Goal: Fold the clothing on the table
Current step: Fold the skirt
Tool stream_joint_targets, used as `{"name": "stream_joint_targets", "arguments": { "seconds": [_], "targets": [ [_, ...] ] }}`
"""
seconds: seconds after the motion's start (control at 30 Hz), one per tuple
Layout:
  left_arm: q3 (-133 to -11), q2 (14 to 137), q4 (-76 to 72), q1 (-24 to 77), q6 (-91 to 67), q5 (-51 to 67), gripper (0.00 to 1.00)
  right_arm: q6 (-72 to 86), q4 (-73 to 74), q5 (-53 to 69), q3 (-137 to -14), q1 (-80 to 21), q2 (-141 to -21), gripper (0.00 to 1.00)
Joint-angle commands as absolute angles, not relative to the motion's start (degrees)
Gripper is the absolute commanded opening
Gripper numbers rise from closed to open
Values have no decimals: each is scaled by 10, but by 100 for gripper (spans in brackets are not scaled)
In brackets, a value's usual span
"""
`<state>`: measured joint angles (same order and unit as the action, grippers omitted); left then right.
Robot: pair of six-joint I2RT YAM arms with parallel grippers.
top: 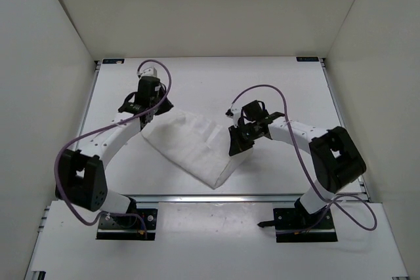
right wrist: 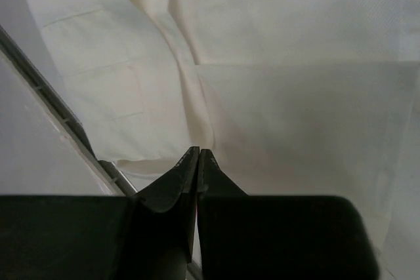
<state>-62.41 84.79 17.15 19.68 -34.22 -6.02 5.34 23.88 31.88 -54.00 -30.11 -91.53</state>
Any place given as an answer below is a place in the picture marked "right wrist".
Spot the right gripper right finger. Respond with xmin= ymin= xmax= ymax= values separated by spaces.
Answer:
xmin=197 ymin=149 xmax=247 ymax=197

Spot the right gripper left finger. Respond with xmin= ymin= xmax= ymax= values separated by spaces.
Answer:
xmin=135 ymin=146 xmax=200 ymax=264

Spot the white skirt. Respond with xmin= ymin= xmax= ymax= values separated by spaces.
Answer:
xmin=12 ymin=0 xmax=420 ymax=280

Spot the aluminium rail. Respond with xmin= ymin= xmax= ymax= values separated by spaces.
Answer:
xmin=1 ymin=31 xmax=202 ymax=279

